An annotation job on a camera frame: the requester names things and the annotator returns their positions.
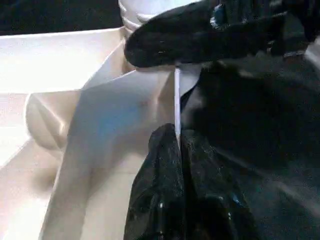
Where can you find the white plastic table leg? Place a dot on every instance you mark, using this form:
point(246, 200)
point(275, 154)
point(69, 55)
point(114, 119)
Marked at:
point(140, 10)

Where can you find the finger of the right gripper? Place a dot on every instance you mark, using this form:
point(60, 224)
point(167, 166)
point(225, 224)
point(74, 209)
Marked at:
point(187, 37)

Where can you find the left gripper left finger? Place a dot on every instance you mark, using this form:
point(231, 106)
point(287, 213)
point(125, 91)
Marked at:
point(160, 187)

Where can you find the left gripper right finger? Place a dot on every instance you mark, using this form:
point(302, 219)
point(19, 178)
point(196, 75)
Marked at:
point(212, 200)

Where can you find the white plastic table top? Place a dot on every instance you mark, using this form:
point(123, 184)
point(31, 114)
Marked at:
point(37, 62)

